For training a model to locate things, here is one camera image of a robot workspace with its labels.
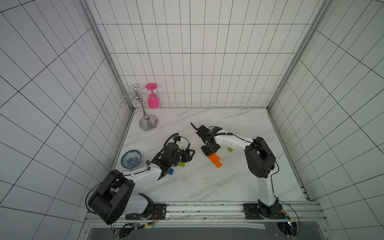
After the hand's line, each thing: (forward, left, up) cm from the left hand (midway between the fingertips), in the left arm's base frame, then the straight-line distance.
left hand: (189, 154), depth 87 cm
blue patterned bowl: (-1, +36, -5) cm, 37 cm away
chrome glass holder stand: (+28, +32, -6) cm, 43 cm away
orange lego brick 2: (-1, -16, -5) cm, 16 cm away
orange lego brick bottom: (-3, -17, -6) cm, 19 cm away
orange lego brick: (0, -15, -5) cm, 16 cm away
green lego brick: (-4, +5, -6) cm, 9 cm away
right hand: (+6, -13, -5) cm, 15 cm away
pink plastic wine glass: (+35, +26, +10) cm, 45 cm away
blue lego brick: (-9, +11, -5) cm, 15 cm away
